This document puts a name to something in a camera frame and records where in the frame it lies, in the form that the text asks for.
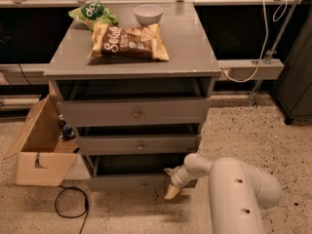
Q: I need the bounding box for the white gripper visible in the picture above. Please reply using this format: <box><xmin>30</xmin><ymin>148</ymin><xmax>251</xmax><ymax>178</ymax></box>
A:
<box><xmin>164</xmin><ymin>165</ymin><xmax>192</xmax><ymax>200</ymax></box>

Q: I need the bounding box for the grey bottom drawer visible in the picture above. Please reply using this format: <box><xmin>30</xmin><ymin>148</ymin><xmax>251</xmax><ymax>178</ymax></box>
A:
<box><xmin>85</xmin><ymin>153</ymin><xmax>186</xmax><ymax>192</ymax></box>

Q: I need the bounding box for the grey drawer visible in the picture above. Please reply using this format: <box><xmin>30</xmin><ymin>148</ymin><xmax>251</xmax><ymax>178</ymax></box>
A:
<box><xmin>85</xmin><ymin>153</ymin><xmax>186</xmax><ymax>192</ymax></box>
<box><xmin>77</xmin><ymin>135</ymin><xmax>201</xmax><ymax>155</ymax></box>
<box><xmin>58</xmin><ymin>97</ymin><xmax>210</xmax><ymax>127</ymax></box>

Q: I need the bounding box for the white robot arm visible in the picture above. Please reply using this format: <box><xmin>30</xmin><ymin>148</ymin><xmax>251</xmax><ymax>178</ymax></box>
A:
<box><xmin>165</xmin><ymin>153</ymin><xmax>283</xmax><ymax>234</ymax></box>

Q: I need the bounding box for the grey middle drawer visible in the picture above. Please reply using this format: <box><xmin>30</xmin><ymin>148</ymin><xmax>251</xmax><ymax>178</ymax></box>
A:
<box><xmin>77</xmin><ymin>135</ymin><xmax>201</xmax><ymax>155</ymax></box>

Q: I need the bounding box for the grey top drawer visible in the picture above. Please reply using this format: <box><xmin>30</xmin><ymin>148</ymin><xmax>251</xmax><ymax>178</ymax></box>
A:
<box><xmin>58</xmin><ymin>97</ymin><xmax>210</xmax><ymax>127</ymax></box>

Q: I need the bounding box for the grey drawer cabinet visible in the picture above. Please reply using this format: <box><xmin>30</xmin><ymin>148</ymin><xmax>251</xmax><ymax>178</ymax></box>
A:
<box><xmin>43</xmin><ymin>1</ymin><xmax>222</xmax><ymax>180</ymax></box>

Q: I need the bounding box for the open cardboard box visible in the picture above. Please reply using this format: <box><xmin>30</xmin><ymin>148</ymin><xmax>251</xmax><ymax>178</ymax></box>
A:
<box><xmin>4</xmin><ymin>96</ymin><xmax>85</xmax><ymax>186</ymax></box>

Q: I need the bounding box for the blue bottle in box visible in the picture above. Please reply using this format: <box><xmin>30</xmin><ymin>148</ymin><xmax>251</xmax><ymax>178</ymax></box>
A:
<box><xmin>58</xmin><ymin>115</ymin><xmax>76</xmax><ymax>140</ymax></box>

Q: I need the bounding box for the brown chip bag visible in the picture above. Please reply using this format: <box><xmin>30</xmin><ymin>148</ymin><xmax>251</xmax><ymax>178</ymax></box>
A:
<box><xmin>89</xmin><ymin>22</ymin><xmax>169</xmax><ymax>61</ymax></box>

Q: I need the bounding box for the dark grey side cabinet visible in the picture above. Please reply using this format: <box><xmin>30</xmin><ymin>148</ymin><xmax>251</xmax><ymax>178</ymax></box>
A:
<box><xmin>272</xmin><ymin>13</ymin><xmax>312</xmax><ymax>125</ymax></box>

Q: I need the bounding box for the white bowl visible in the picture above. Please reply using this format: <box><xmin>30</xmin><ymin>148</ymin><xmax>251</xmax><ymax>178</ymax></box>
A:
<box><xmin>134</xmin><ymin>4</ymin><xmax>163</xmax><ymax>25</ymax></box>

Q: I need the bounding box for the green chip bag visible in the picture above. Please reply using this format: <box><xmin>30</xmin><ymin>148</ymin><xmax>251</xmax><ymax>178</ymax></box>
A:
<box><xmin>68</xmin><ymin>1</ymin><xmax>119</xmax><ymax>30</ymax></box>

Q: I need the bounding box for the metal support pole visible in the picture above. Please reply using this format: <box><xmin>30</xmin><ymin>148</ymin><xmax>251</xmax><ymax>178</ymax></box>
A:
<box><xmin>249</xmin><ymin>0</ymin><xmax>301</xmax><ymax>107</ymax></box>

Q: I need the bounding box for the black floor cable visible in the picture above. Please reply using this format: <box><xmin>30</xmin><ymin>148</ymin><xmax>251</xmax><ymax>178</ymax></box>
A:
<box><xmin>54</xmin><ymin>185</ymin><xmax>91</xmax><ymax>234</ymax></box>

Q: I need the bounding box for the grey wall rail shelf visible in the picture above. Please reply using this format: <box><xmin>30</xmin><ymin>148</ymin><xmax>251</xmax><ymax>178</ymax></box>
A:
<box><xmin>218</xmin><ymin>58</ymin><xmax>284</xmax><ymax>81</ymax></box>

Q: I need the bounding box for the white hanging cable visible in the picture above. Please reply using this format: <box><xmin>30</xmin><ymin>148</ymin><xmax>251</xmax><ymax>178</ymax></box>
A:
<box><xmin>221</xmin><ymin>0</ymin><xmax>289</xmax><ymax>84</ymax></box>

